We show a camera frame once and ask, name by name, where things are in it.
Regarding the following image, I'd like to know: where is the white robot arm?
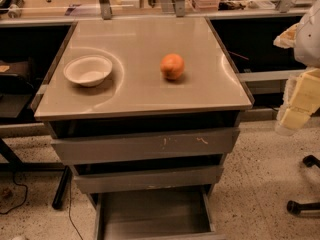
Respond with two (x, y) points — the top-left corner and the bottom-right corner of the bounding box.
(273, 7), (320, 136)

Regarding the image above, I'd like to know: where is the grey bottom drawer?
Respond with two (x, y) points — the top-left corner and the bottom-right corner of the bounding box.
(93, 186), (227, 240)

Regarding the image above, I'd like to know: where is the black table leg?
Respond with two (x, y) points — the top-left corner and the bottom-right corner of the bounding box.
(52, 166), (71, 210)

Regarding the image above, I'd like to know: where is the grey middle drawer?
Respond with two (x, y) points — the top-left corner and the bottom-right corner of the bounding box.
(74, 166), (223, 194)

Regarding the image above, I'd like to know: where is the orange fruit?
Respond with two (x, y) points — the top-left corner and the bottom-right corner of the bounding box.
(160, 54), (185, 80)

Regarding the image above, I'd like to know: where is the grey drawer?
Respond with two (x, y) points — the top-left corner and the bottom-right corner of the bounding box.
(74, 166), (223, 194)
(52, 127), (240, 165)
(93, 186), (227, 240)

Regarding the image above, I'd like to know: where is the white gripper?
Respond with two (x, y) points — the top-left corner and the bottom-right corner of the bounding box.
(275, 67), (320, 136)

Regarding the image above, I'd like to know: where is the black floor cable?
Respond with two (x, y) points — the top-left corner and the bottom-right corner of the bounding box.
(0, 171), (84, 240)

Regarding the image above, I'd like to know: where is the black chair base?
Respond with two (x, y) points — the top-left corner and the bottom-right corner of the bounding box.
(286, 154), (320, 216)

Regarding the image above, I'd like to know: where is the grey top drawer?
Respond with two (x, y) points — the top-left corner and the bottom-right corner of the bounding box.
(52, 127), (240, 165)

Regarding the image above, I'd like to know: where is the white paper bowl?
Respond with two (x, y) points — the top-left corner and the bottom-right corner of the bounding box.
(63, 55), (113, 87)

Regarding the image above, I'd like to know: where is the grey drawer cabinet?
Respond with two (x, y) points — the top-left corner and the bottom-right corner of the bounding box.
(30, 16), (256, 240)

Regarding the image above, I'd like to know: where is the grey metal side rail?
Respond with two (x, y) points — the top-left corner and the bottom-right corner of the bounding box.
(238, 70), (302, 95)

